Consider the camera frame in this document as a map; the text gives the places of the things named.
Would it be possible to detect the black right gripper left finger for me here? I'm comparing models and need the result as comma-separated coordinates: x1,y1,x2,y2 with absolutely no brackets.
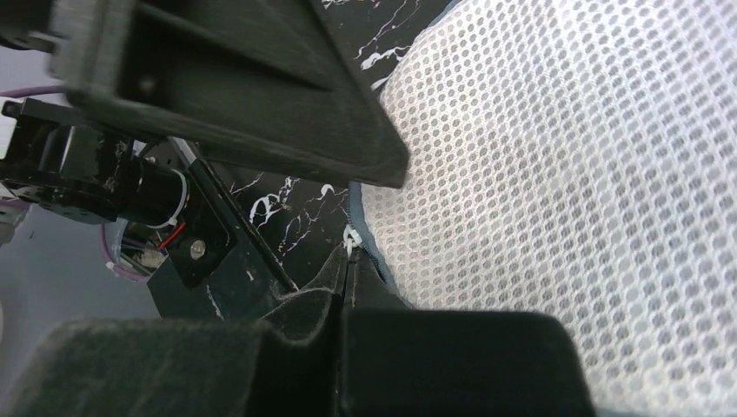
1,248,348,416

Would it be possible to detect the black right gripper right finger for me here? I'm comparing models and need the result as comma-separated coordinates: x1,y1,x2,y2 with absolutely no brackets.
339,249,595,416

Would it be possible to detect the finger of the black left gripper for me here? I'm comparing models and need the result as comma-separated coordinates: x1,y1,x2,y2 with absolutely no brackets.
51,1,409,189

